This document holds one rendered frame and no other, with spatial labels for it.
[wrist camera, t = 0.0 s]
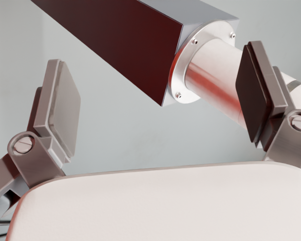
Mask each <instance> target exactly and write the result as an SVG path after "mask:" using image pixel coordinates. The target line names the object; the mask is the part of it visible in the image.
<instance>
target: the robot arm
mask: <svg viewBox="0 0 301 241"><path fill-rule="evenodd" d="M168 87H169V92H170V95H171V96H172V97H173V98H174V99H175V100H176V101H178V102H180V103H183V104H185V103H191V102H194V101H196V100H198V99H200V98H202V99H203V100H205V101H206V102H207V103H209V104H210V105H212V106H213V107H215V108H216V109H217V110H219V111H220V112H222V113H223V114H225V115H226V116H227V117H229V118H230V119H231V120H233V121H234V122H236V123H237V124H239V125H240V126H241V127H243V128H244V129H246V130H247V131H248V134H249V138H250V141H251V142H252V143H255V147H256V149H257V148H263V151H265V152H266V155H265V156H264V158H263V160H262V161H246V162H229V163H215V164H195V165H181V166H168V167H156V168H144V169H132V170H120V171H107V172H96V173H87V174H76V175H67V176H66V174H65V173H64V171H63V170H62V167H63V166H64V164H66V163H71V157H74V155H75V148H76V140H77V131H78V123H79V115H80V107H81V97H80V94H79V92H78V89H77V87H76V85H75V82H74V80H73V77H72V75H71V73H70V71H69V68H68V66H67V64H66V62H65V61H62V60H61V59H51V60H48V63H47V68H46V72H45V76H44V80H43V86H42V87H38V88H37V90H36V92H35V97H34V101H33V105H32V110H31V114H30V118H29V122H28V126H27V130H26V131H24V132H20V133H18V134H16V135H15V136H14V137H12V139H11V140H10V141H9V143H8V146H7V151H8V153H7V154H6V155H4V156H3V157H2V158H1V159H0V218H3V217H6V216H7V215H9V214H10V213H11V212H13V211H14V210H15V211H14V213H13V216H12V218H11V222H10V225H9V229H8V232H7V236H6V239H5V241H301V82H300V81H298V80H296V79H294V78H292V77H290V76H288V75H286V74H285V73H283V72H281V71H280V69H279V67H277V66H272V65H271V62H270V60H269V57H268V54H267V52H266V49H265V47H264V45H263V42H262V41H261V40H260V41H249V42H248V44H246V45H244V48H243V51H241V50H239V49H237V48H236V47H235V32H234V29H233V27H232V25H231V24H230V23H228V22H226V21H224V20H221V19H214V20H210V21H207V22H205V23H203V24H202V25H200V26H199V27H198V28H196V29H195V30H194V31H193V32H192V33H191V34H190V35H189V36H188V37H187V39H186V40H185V41H184V43H183V44H182V45H181V47H180V49H179V50H178V52H177V54H176V56H175V58H174V60H173V62H172V66H171V68H170V72H169V77H168Z"/></svg>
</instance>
